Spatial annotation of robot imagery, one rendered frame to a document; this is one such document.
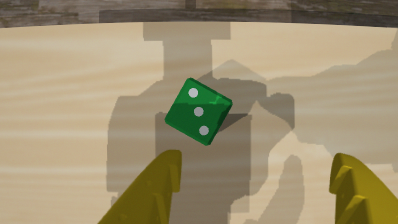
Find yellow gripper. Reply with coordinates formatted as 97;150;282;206
98;150;398;224

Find green die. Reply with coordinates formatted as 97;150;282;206
165;78;233;146

